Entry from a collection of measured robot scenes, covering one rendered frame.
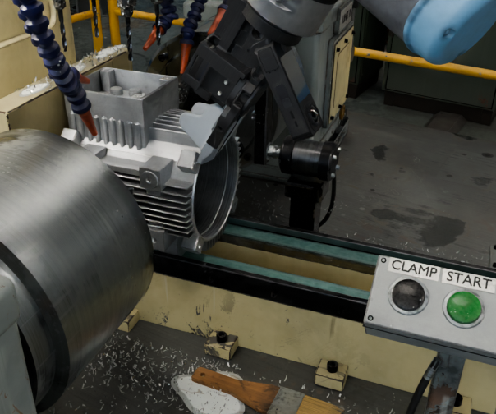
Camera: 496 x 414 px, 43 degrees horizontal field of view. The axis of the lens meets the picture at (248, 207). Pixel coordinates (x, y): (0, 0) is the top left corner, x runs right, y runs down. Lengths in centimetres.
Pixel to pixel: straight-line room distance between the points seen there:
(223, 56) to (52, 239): 28
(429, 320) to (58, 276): 33
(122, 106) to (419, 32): 41
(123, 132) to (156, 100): 6
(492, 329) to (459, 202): 77
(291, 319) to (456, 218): 54
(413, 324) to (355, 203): 72
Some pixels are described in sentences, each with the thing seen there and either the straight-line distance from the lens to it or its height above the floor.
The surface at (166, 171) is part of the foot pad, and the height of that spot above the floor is 107.
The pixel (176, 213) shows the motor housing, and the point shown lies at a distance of 81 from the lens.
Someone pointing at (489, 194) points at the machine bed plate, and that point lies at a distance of 142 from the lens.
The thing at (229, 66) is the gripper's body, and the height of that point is 122.
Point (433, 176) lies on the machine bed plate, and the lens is 146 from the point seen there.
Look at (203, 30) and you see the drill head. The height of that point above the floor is 116.
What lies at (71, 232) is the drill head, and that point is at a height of 112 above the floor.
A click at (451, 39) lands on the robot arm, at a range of 60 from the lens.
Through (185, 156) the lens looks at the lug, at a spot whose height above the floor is 109.
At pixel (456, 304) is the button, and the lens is 61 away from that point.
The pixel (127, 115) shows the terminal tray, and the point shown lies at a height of 112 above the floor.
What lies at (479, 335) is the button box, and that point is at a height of 105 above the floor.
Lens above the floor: 143
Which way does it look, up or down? 30 degrees down
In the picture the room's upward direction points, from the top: 1 degrees clockwise
